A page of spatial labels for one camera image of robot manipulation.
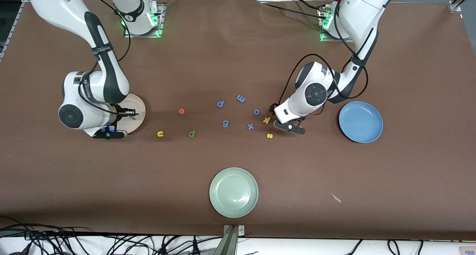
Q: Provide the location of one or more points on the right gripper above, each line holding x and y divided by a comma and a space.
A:
119, 110

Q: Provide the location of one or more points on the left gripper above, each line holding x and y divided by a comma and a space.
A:
272, 109

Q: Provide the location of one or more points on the yellow letter k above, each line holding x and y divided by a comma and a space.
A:
266, 120

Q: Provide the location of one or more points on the green letter p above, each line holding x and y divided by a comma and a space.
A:
192, 134

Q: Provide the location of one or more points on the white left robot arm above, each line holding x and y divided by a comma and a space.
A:
357, 9

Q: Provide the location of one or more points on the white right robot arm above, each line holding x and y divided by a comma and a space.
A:
55, 6

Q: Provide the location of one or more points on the beige plate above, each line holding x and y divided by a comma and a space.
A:
134, 126

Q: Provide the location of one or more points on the blue letter x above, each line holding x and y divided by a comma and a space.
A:
250, 126

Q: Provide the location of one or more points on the blue letter m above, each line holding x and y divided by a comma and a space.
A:
241, 98

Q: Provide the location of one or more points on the blue letter p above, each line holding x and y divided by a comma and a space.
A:
220, 104

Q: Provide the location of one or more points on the brown table cover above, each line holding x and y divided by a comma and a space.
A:
238, 61

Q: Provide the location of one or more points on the blue plate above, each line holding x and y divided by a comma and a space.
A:
360, 122

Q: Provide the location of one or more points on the green plate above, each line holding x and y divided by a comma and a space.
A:
233, 192

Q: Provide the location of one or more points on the white paper scrap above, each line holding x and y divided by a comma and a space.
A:
335, 197

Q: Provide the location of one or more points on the beige object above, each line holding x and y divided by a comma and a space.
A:
468, 250

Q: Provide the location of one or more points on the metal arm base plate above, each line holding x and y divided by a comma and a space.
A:
329, 39
147, 35

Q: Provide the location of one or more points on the metal camera post bracket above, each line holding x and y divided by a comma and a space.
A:
232, 240

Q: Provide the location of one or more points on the aluminium edge rail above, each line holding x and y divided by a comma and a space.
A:
11, 28

